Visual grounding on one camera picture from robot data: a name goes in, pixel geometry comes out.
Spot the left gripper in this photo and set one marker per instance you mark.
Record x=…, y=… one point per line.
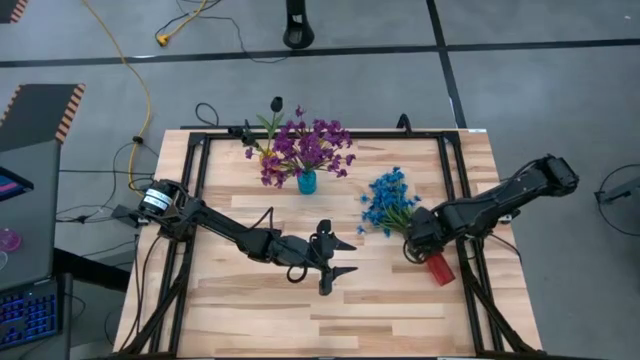
x=305, y=252

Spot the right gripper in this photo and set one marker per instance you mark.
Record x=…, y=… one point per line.
x=424, y=232

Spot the red ribbed glass vase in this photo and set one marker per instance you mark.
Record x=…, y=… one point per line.
x=441, y=270

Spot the purple artificial flower bunch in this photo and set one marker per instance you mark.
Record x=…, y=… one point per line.
x=325, y=145
x=280, y=160

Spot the black artificial tulip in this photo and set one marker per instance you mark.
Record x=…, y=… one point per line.
x=276, y=104
x=248, y=139
x=234, y=131

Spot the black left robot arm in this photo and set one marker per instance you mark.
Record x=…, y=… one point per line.
x=225, y=230

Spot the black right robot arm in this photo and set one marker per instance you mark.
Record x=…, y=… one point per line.
x=500, y=200

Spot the teal glass vase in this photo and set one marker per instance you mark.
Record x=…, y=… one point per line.
x=306, y=184

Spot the yellow glass vase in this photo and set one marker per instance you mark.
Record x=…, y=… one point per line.
x=263, y=156

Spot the black stand base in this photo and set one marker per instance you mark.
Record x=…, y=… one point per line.
x=298, y=35

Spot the black laptop keyboard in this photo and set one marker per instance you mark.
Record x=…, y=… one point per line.
x=30, y=312

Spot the pink round object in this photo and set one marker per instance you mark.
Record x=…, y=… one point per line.
x=9, y=241

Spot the tilted display screen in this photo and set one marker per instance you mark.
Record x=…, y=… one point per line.
x=12, y=186

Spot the black mat orange striped edge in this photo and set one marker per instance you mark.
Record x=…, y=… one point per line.
x=7, y=7
x=35, y=115

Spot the black aluminium table frame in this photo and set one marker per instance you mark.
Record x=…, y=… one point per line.
x=380, y=135

